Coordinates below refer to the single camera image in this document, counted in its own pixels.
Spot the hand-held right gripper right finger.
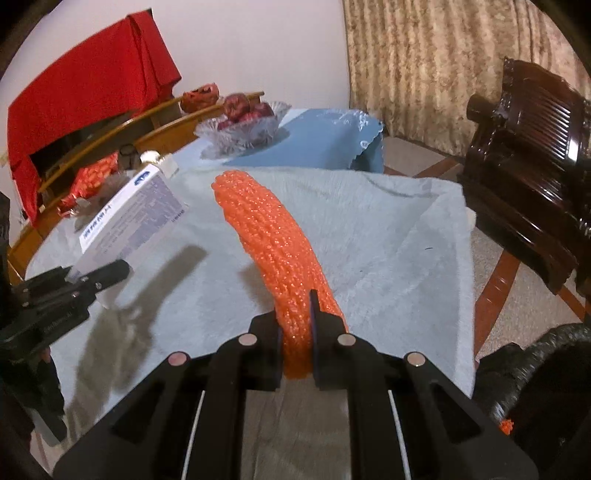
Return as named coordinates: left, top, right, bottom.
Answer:
left=308, top=290, right=539, bottom=480

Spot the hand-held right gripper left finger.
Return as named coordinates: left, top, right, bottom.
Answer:
left=53, top=311, right=283, bottom=480

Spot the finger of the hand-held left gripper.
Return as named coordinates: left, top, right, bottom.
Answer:
left=11, top=265, right=77, bottom=301
left=65, top=258, right=131, bottom=298

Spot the white and blue medicine box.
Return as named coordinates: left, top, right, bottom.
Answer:
left=76, top=168, right=190, bottom=273

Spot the orange foam fruit net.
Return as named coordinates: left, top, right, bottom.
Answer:
left=211, top=170, right=349, bottom=381

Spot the trash bin with black bag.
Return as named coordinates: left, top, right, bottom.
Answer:
left=471, top=323, right=591, bottom=480

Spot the red patterned box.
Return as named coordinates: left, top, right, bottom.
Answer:
left=58, top=152, right=121, bottom=213

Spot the light grey towel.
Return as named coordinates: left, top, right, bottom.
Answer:
left=25, top=166, right=476, bottom=480

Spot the black television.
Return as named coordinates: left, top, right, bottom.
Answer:
left=28, top=108, right=139, bottom=178

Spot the glass fruit bowl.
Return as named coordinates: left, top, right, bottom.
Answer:
left=194, top=102, right=293, bottom=151

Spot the blue tablecloth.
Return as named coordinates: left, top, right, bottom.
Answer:
left=171, top=107, right=385, bottom=174

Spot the red cloth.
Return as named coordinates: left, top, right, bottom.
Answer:
left=7, top=8, right=182, bottom=227

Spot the red plastic bag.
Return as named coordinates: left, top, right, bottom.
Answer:
left=180, top=82, right=220, bottom=113

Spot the dark wooden armchair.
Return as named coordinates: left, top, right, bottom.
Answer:
left=457, top=56, right=591, bottom=296

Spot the beige patterned curtain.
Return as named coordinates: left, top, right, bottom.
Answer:
left=342, top=0, right=591, bottom=155

